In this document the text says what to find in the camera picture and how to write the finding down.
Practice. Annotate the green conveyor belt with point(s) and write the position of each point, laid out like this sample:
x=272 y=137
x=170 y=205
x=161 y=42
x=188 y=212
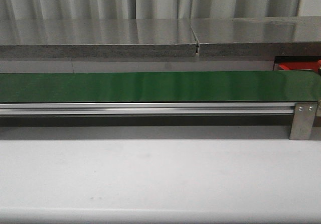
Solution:
x=221 y=86

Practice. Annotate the grey stone counter slab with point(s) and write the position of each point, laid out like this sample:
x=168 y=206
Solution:
x=97 y=38

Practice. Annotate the red plastic tray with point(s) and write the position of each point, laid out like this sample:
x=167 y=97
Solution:
x=308 y=65

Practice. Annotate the white pleated curtain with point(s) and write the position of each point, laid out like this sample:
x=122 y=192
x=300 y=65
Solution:
x=145 y=9

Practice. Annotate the steel conveyor support bracket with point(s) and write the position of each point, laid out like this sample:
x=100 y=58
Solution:
x=303 y=119

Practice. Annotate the aluminium conveyor frame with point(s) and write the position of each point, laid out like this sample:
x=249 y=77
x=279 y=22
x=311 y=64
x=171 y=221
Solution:
x=120 y=108

